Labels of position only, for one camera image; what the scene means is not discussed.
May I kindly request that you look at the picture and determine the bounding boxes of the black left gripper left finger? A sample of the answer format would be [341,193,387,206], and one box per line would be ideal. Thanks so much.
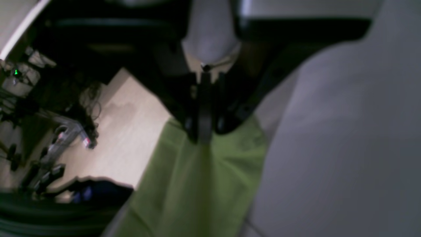
[33,0,198,142]

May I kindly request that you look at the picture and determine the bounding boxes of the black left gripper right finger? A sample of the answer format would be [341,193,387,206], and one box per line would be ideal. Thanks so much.
[206,0,372,142]

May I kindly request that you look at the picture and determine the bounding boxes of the green T-shirt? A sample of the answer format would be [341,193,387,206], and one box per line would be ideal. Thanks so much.
[102,116,268,237]

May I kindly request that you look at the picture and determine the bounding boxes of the black power strip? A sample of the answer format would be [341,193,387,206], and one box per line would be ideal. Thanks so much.
[18,122,99,196]

